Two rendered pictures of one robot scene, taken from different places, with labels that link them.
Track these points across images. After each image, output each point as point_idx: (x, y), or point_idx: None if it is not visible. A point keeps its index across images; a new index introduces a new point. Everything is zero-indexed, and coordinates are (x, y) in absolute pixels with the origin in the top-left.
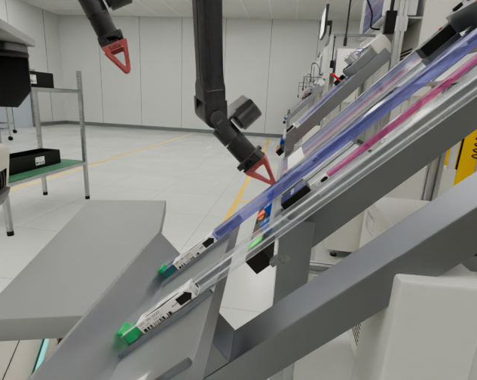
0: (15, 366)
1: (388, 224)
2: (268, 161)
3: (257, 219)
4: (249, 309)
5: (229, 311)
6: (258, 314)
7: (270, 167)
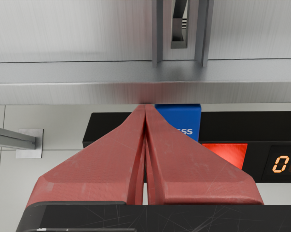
0: None
1: None
2: (94, 146)
3: (264, 177)
4: None
5: (4, 215)
6: (4, 170)
7: (155, 130)
